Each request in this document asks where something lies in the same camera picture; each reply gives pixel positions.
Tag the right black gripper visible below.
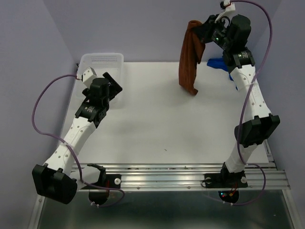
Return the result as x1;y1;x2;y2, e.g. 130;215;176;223
191;13;233;51

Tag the brown towel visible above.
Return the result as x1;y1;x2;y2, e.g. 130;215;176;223
178;20;205;96

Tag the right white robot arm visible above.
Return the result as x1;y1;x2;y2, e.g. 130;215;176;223
193;14;280;186

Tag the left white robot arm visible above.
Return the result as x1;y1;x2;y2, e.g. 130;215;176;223
32;67;125;208

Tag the white plastic basket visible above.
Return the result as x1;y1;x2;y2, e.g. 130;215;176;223
71;53;124;109

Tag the blue towel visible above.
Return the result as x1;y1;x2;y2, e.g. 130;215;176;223
207;58;234;82

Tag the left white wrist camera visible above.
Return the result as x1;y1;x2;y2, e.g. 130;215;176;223
78;67;98;88

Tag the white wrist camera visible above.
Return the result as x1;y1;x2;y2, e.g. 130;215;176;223
78;67;98;88
214;0;236;23

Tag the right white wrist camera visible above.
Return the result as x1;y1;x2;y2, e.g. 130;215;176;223
214;0;236;23

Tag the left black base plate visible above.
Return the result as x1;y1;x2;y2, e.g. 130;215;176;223
87;163;122;189

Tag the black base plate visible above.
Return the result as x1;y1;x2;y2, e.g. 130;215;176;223
204;171;248;189
87;163;122;189

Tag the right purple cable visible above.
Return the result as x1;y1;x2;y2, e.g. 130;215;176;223
204;0;274;206

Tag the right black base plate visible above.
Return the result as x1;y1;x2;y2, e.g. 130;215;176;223
204;171;248;189

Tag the aluminium rail frame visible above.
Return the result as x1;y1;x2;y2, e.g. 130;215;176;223
29;143;299;229

